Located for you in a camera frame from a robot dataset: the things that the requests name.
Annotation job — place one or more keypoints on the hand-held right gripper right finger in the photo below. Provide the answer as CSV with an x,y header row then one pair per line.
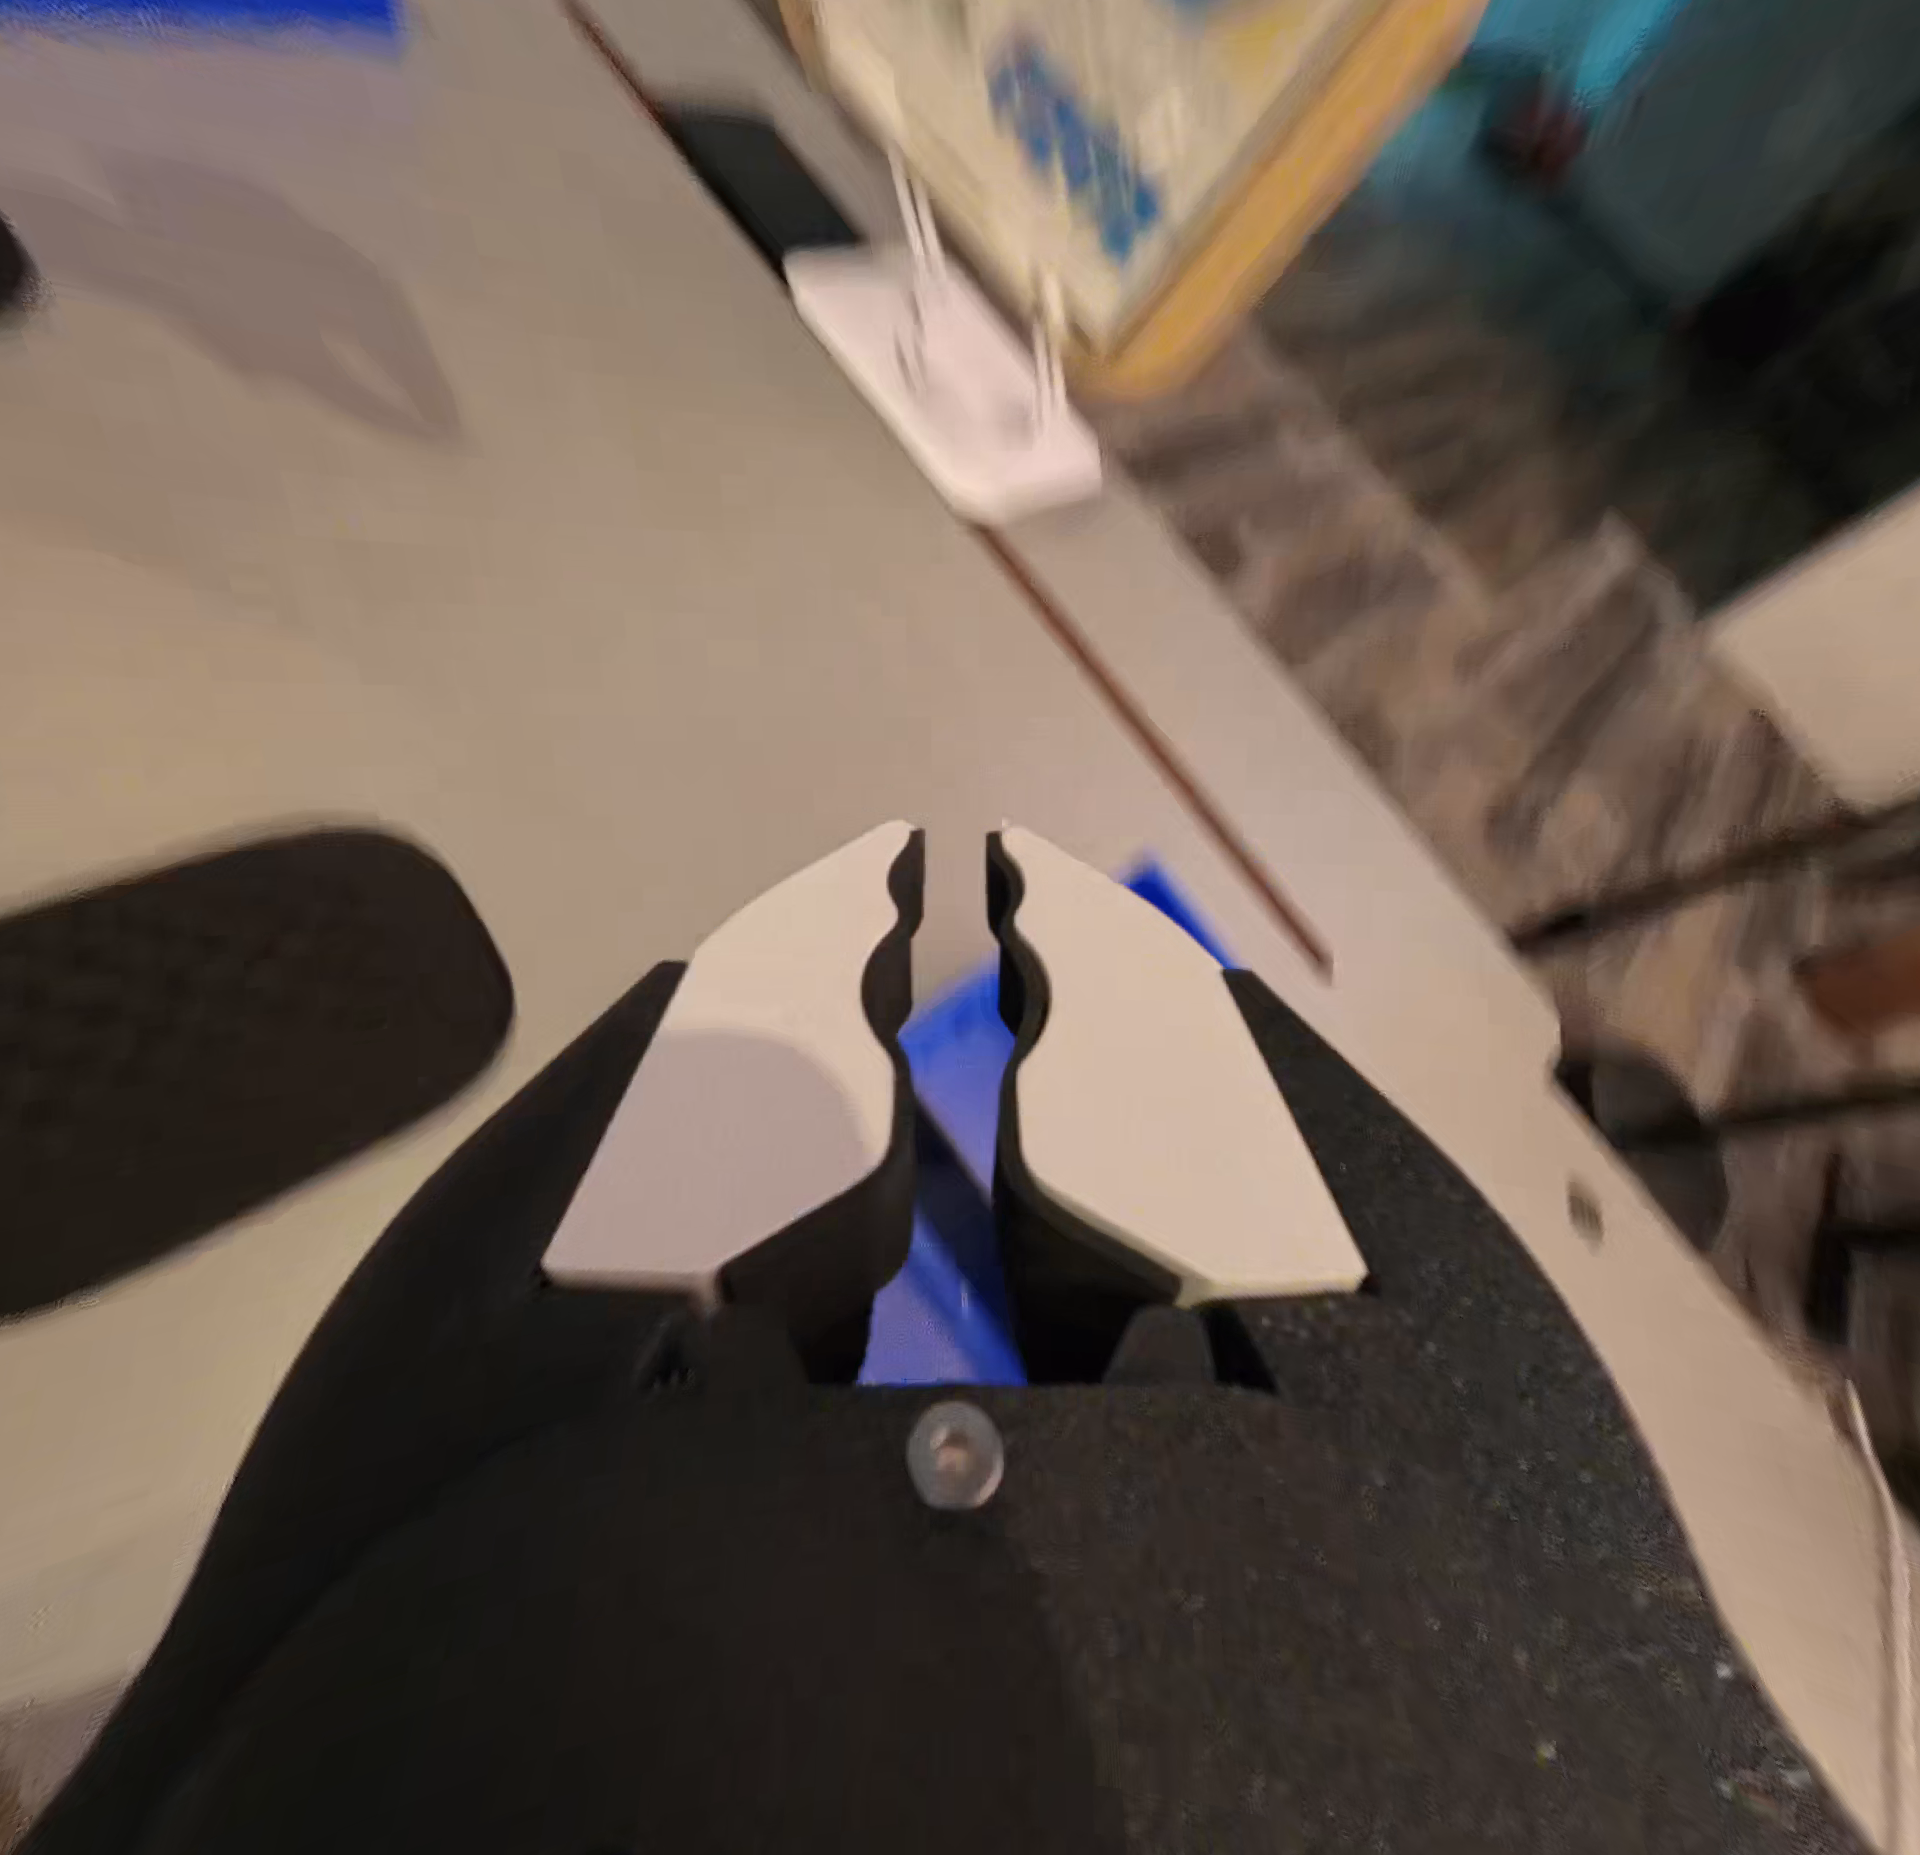
x,y
1170,1120

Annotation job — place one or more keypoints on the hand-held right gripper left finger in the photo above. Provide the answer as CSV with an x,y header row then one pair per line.
x,y
721,1120

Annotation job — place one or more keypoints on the black textured pad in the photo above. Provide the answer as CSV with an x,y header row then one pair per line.
x,y
226,1045

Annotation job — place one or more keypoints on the white side table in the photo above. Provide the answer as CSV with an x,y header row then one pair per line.
x,y
1830,655

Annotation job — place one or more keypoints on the black rectangular block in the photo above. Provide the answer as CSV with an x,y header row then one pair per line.
x,y
765,183

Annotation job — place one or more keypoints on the wooden poster board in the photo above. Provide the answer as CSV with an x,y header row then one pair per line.
x,y
1303,190

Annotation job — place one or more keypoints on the printed instruction poster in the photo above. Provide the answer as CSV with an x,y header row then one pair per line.
x,y
960,55

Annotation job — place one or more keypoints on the white plastic base plate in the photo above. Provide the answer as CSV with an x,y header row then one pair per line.
x,y
975,400

